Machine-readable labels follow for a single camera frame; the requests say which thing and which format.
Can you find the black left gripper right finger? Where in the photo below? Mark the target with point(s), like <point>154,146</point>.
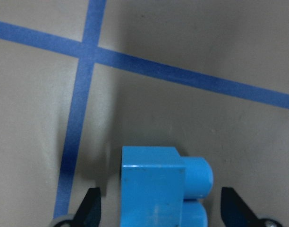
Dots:
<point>236,213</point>

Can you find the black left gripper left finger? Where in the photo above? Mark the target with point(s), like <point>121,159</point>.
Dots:
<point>90,210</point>

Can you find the blue three-stud toy block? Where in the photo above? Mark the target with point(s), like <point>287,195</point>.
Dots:
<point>161,188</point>

